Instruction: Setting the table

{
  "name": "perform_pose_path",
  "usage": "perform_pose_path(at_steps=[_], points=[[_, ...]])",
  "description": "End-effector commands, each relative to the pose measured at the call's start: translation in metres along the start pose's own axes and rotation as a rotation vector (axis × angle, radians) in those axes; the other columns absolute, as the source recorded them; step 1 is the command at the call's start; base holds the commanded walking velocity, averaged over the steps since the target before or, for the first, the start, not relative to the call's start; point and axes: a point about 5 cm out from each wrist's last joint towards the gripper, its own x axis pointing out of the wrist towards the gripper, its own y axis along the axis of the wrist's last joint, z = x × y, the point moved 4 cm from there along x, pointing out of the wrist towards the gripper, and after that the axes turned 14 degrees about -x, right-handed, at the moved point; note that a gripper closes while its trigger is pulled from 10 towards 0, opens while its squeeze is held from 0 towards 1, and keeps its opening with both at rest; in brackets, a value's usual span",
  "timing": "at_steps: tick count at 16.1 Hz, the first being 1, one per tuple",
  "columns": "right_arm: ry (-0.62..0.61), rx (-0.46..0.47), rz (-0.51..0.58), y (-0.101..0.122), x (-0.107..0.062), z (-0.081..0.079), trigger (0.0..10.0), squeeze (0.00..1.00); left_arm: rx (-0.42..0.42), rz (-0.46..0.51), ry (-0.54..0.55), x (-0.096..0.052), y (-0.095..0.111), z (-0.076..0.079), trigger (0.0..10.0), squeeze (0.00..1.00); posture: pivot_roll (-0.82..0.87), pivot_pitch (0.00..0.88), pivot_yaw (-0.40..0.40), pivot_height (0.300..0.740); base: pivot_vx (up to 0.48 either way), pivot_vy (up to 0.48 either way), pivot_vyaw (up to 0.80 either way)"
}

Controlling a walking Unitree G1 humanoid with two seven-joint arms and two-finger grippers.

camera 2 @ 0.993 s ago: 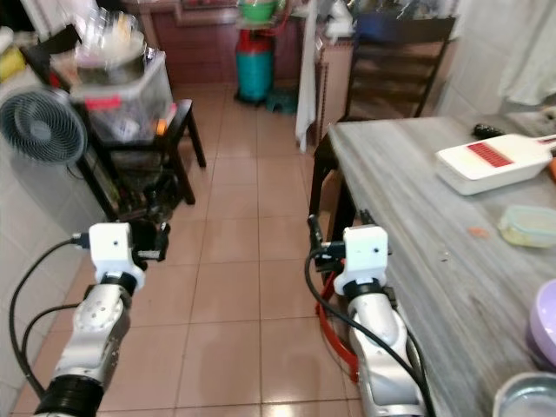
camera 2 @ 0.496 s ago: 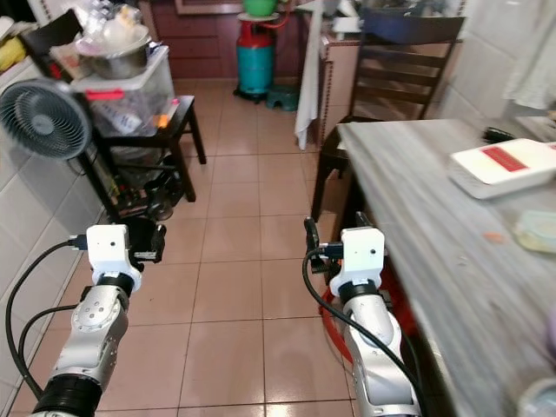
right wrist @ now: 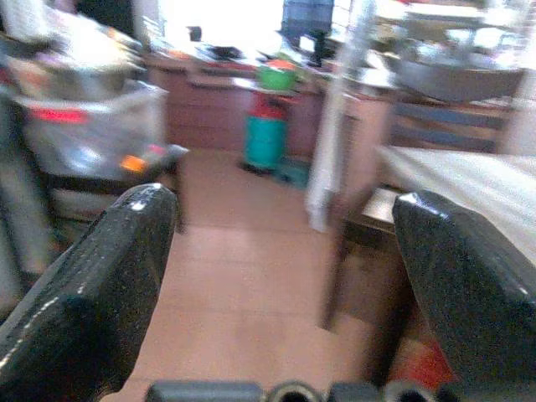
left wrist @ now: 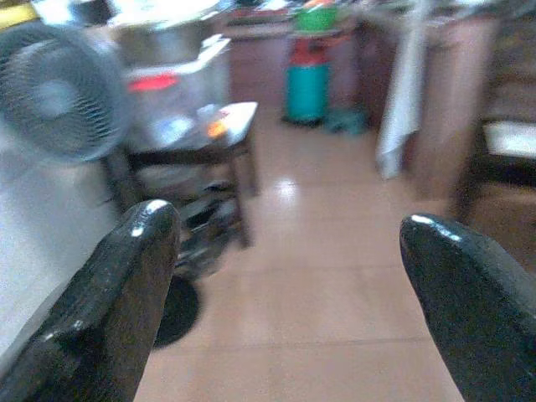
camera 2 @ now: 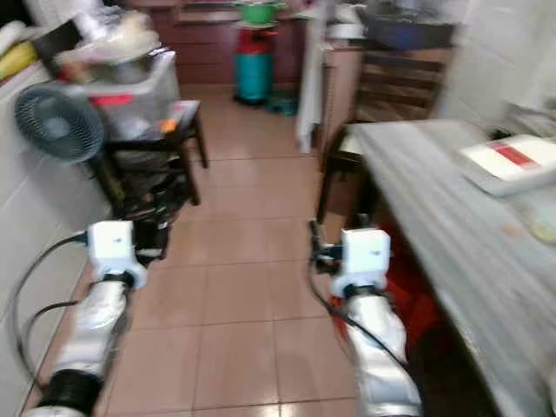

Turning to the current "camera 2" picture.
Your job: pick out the small clear plastic container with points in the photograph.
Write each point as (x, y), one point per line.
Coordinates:
(540, 221)

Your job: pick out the grey box with clutter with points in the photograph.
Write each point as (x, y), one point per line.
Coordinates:
(126, 74)

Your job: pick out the dark small side table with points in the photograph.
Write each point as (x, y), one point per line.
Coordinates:
(156, 152)

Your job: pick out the dark wooden chair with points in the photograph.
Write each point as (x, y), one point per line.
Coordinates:
(387, 95)

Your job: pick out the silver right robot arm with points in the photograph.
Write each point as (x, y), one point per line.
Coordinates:
(382, 356)

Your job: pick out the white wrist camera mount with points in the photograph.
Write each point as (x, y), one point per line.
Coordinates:
(363, 257)
(115, 250)

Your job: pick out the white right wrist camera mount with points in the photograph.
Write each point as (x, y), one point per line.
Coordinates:
(363, 257)

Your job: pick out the grey round electric fan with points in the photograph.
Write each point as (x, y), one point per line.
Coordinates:
(59, 122)

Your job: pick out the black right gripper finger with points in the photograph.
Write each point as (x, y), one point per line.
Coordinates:
(314, 248)

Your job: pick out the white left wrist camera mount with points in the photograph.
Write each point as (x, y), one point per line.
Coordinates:
(115, 250)

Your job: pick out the teal gas cylinder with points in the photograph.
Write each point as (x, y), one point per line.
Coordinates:
(254, 69)

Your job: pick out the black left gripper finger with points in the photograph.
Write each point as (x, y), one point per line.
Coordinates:
(164, 239)

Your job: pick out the white mandoline slicer red blade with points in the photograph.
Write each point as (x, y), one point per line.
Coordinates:
(508, 163)

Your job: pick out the dark blue basin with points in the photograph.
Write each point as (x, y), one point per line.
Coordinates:
(408, 30)

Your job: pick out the red plastic stool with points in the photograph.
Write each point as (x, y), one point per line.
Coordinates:
(413, 295)

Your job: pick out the yellow rolled cloth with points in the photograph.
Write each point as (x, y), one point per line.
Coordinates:
(17, 59)

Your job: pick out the white hanging cloth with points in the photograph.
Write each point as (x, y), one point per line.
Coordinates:
(311, 87)

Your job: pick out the green pot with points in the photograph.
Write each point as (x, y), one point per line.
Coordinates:
(258, 11)

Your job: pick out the dark wooden cabinet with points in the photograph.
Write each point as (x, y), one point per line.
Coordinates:
(208, 43)

